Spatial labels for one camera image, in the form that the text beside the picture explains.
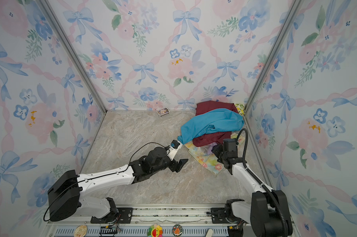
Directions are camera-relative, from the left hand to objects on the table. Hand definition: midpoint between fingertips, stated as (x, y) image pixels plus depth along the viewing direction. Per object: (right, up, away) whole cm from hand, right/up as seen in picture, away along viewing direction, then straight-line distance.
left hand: (183, 154), depth 76 cm
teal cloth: (+27, +19, +25) cm, 41 cm away
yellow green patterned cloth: (+46, +28, +40) cm, 67 cm away
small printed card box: (-15, +25, +41) cm, 51 cm away
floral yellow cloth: (+17, -8, +17) cm, 25 cm away
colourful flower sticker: (-13, -34, -7) cm, 38 cm away
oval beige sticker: (-49, -35, -6) cm, 61 cm away
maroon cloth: (+26, +7, +19) cm, 33 cm away
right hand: (+20, +1, +14) cm, 24 cm away
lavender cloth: (+18, +1, +19) cm, 26 cm away
